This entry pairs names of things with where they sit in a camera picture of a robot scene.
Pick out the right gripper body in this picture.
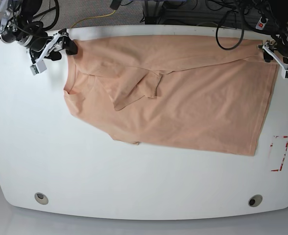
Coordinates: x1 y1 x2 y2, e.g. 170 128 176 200
24 35 52 58

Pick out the yellow cable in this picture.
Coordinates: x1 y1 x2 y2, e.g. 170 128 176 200
71 7 117 29

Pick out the red tape rectangle marking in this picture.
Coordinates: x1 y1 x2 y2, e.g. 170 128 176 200
268 136 288 172

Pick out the peach T-shirt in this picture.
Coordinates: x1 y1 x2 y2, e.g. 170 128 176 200
64 35 279 156

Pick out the right table cable grommet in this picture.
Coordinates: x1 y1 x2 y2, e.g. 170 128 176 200
248 194 263 207

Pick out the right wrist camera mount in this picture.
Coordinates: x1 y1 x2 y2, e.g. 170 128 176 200
30 29 69 75

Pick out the black tripod stand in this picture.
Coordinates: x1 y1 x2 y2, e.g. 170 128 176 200
33 6 59 19

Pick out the white power strip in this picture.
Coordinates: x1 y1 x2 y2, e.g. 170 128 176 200
255 15 268 30

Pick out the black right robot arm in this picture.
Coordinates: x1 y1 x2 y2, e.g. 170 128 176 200
0 0 78 64

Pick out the table cable grommet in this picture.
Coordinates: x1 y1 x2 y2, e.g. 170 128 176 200
34 192 49 205
248 194 263 207

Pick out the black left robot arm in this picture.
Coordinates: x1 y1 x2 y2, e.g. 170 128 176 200
215 0 288 65

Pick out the left table cable grommet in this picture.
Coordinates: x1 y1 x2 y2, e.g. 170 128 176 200
34 192 49 205

